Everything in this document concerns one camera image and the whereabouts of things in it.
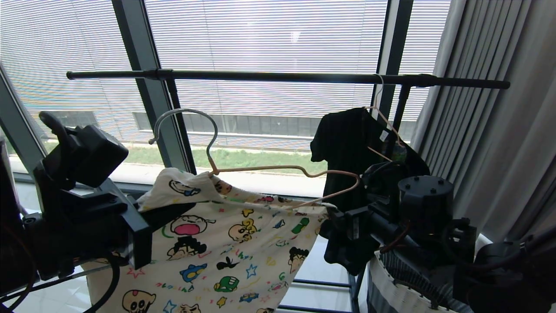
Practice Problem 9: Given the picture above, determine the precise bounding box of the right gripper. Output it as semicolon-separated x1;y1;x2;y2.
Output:
332;205;385;245

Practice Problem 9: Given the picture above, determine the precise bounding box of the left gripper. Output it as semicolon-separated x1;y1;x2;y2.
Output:
24;177;153;279

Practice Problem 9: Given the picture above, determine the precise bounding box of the black garment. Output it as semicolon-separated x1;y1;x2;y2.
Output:
310;107;431;276

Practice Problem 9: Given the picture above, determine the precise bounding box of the pink clothes hanger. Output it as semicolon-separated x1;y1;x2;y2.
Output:
149;108;361;210
366;106;407;162

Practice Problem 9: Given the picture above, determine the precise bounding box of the cream printed garment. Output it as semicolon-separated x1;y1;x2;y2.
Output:
83;167;338;313

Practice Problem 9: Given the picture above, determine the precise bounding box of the white laundry basket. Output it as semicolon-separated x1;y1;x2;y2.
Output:
367;235;493;313

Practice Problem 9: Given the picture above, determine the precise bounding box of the black clothes rack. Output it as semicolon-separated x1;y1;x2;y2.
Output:
66;69;511;313

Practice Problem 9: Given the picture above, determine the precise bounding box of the grey curtain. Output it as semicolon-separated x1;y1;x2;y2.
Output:
410;0;556;244

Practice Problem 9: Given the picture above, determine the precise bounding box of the black cable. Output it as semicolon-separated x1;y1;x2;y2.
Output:
39;111;72;144
0;256;121;313

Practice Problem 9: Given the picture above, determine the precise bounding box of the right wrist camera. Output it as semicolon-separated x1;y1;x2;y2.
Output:
361;162;405;205

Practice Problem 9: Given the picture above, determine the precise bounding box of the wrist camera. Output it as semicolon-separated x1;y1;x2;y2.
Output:
361;162;405;205
33;124;130;205

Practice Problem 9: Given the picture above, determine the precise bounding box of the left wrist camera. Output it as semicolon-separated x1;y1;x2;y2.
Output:
33;124;130;205

